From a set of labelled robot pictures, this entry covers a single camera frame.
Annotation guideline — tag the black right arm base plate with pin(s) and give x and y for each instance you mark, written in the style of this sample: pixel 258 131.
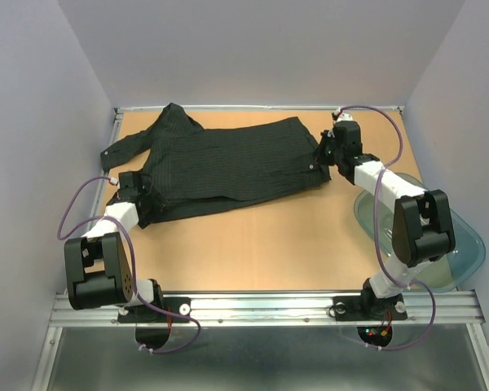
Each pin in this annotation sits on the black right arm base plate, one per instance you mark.
pixel 358 308

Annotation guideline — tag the aluminium table frame rail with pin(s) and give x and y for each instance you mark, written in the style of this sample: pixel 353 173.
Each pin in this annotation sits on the aluminium table frame rail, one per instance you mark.
pixel 262 280

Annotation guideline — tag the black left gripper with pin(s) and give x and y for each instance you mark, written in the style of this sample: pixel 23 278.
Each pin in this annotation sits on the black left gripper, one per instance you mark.
pixel 158 203

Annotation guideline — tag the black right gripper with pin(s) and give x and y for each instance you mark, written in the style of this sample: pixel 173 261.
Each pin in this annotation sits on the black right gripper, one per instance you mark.
pixel 328 136

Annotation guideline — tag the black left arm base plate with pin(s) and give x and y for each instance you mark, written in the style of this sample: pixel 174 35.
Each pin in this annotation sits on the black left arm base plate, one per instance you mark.
pixel 174 309

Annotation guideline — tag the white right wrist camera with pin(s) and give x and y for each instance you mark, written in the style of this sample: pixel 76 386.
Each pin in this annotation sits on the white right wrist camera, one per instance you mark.
pixel 340 115

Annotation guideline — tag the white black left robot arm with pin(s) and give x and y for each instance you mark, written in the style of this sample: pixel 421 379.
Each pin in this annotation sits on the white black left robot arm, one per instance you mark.
pixel 99 255

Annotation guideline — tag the black pinstriped long sleeve shirt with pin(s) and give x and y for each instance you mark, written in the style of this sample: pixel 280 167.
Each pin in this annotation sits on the black pinstriped long sleeve shirt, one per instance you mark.
pixel 196 171

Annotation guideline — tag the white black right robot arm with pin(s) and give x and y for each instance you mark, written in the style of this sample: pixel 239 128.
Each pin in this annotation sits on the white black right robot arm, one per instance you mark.
pixel 422 228

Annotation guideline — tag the translucent blue plastic bin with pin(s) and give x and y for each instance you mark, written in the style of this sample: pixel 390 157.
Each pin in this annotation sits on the translucent blue plastic bin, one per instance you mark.
pixel 452 270

